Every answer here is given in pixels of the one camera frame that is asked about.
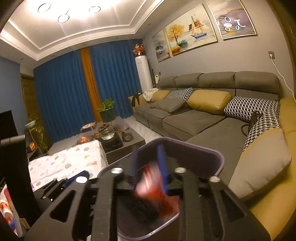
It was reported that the purple abstract painting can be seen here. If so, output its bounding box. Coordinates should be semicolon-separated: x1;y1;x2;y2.
206;0;257;40

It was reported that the red snack wrapper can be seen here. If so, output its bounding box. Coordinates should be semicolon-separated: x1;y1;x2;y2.
135;163;180;219

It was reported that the white standing air conditioner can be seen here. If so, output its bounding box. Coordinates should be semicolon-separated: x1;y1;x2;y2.
135;55;153;92

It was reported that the wall socket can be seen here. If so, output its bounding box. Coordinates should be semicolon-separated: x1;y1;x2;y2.
268;51;275;59

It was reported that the dark coffee table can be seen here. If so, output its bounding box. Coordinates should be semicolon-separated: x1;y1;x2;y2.
78;120;147;164

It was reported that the plant on stand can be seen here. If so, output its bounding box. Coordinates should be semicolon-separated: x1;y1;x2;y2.
25;114;48;153

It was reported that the small landscape painting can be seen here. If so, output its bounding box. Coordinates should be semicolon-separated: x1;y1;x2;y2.
152;29;171;63

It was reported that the houndstooth cushion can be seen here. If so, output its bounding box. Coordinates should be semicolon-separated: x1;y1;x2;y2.
242;109;281;152

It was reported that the far patterned cushion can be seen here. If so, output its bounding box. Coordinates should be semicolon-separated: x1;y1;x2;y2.
166;87;194;102

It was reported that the black television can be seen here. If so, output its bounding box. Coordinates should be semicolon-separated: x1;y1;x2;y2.
0;110;18;140

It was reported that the ceiling ring lamp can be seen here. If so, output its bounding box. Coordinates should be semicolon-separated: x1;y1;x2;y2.
37;1;101;24

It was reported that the black white patterned cushion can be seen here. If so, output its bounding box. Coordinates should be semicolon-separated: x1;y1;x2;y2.
224;96;280;123

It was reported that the glass teapot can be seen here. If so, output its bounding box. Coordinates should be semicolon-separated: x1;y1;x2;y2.
98;123;115;141

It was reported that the far mustard cushion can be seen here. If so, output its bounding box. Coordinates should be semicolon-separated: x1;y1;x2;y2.
150;90;171;102

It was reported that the potted green plant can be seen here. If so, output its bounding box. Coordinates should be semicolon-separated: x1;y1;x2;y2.
97;98;116;123

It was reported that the mustard leather cushion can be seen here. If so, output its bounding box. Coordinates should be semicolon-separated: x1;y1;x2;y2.
187;89;232;115

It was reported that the grey fabric cushion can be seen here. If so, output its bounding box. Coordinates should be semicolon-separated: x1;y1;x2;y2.
228;128;292;201

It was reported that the orange curtain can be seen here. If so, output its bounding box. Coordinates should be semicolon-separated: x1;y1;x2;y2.
80;47;102;123

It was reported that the flower decoration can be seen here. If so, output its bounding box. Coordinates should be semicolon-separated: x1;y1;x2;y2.
132;44;145;56

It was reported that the blue curtain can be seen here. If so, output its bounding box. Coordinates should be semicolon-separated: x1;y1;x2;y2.
34;39;142;143

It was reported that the grey sectional sofa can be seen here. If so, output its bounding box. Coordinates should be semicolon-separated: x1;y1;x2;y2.
129;71;295;240

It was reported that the flat grey cushion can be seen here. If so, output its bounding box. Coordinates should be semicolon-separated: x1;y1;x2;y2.
152;98;185;113

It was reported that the sailboat painting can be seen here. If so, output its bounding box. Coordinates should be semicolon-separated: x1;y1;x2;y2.
165;4;218;56

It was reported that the white charging cable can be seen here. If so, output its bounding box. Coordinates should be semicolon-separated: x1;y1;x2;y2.
269;55;296;103

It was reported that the patterned white tablecloth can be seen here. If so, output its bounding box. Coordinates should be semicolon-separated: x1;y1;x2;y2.
28;140;108;191

